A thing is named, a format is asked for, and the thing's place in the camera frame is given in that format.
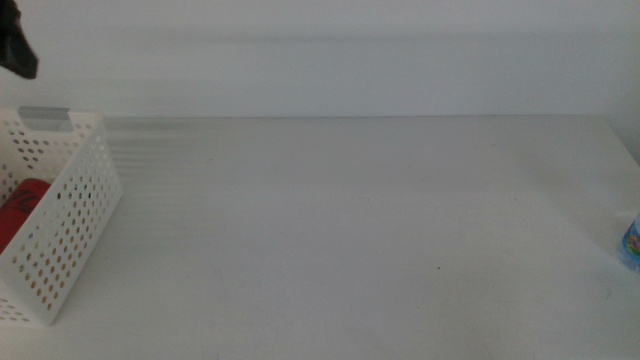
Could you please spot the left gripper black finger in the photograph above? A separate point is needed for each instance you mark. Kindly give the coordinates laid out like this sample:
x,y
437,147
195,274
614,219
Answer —
x,y
17,50

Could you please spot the clear water bottle blue cap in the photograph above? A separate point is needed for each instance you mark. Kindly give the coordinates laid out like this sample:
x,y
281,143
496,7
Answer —
x,y
632,245

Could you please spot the red cola can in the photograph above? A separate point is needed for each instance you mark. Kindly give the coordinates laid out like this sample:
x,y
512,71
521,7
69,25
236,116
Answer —
x,y
15,215

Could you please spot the white perforated plastic basket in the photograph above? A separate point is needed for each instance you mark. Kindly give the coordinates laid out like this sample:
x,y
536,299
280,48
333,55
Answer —
x,y
82,120

